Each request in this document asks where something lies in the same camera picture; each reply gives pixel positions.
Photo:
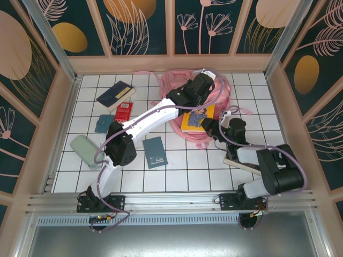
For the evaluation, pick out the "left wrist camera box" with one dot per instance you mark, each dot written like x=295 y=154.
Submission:
x=208 y=72

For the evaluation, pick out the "aluminium mounting rail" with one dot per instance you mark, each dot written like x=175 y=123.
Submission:
x=171 y=199

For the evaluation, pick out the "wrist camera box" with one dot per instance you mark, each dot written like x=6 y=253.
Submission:
x=208 y=72
x=227 y=113

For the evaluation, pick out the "small teal pouch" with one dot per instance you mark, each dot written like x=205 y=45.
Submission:
x=104 y=123

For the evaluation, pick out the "pale green pencil case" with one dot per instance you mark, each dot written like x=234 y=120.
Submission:
x=84 y=151

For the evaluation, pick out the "aluminium side rail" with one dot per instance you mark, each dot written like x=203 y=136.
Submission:
x=276 y=107
x=70 y=107

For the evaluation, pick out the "dark brown book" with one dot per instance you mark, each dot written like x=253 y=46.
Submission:
x=233 y=162

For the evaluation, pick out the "navy blue thick book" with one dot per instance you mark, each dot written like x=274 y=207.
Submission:
x=115 y=95

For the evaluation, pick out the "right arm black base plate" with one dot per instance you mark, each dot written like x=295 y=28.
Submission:
x=227 y=202

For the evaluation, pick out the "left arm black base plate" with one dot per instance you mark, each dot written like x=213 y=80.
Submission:
x=118 y=200

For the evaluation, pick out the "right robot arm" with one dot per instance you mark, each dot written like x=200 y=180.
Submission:
x=281 y=174

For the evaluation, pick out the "aluminium corner post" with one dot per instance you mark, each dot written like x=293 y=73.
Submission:
x=55 y=40
x=285 y=40

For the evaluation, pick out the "teal thin notebook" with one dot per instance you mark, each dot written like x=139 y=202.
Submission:
x=155 y=152

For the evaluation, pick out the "pink backpack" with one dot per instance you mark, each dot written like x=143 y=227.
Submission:
x=174 y=83

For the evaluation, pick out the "small circuit board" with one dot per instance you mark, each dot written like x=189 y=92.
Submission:
x=100 y=218
x=258 y=213

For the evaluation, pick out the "red booklet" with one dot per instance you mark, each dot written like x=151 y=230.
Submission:
x=123 y=111

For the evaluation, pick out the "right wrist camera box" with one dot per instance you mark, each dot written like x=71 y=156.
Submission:
x=227 y=113

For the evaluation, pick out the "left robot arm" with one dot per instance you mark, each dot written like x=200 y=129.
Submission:
x=150 y=117

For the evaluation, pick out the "yellow book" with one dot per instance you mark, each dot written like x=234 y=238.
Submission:
x=191 y=123

